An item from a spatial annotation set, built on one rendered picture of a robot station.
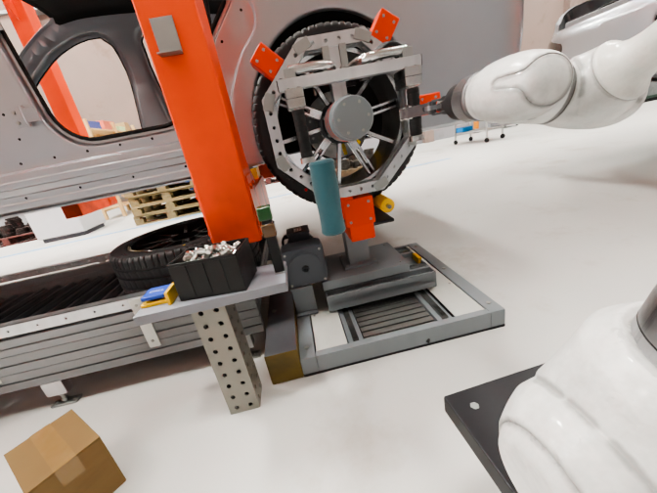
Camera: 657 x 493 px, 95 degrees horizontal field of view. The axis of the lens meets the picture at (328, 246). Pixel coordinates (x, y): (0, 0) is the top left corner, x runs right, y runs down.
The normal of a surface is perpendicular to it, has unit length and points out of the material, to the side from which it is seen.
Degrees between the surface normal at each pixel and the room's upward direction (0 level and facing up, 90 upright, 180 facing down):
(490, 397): 0
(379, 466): 0
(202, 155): 90
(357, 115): 90
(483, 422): 0
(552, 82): 92
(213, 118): 90
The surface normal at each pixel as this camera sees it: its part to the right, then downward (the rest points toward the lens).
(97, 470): 0.83, 0.04
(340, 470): -0.18, -0.92
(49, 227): 0.14, 0.32
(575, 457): -0.74, -0.36
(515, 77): -0.90, 0.06
